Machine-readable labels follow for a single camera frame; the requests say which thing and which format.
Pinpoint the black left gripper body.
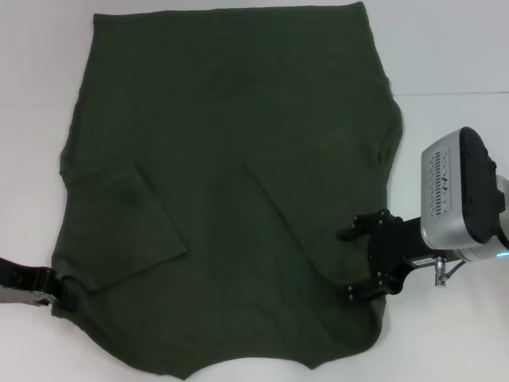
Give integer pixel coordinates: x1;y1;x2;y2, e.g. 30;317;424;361
0;256;57;308

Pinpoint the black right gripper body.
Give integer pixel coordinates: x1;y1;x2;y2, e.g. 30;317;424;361
366;209;435;298

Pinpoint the dark green shirt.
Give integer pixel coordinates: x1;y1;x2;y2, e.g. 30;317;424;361
50;2;405;382

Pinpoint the right gripper cable with plugs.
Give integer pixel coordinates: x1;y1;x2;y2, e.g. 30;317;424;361
432;256;467;288

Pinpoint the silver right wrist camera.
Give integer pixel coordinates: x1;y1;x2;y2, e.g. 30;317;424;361
420;126;509;251

